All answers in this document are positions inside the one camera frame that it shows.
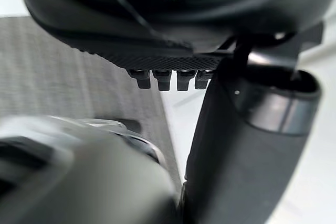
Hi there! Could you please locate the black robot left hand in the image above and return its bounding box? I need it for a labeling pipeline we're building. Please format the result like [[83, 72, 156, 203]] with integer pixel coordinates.
[[19, 0, 336, 224]]

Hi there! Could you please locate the grey woven floor mat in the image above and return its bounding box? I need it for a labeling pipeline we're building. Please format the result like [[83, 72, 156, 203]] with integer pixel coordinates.
[[0, 16, 182, 183]]

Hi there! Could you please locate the silver robot left leg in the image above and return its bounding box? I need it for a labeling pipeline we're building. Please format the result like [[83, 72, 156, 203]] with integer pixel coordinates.
[[0, 115, 184, 224]]

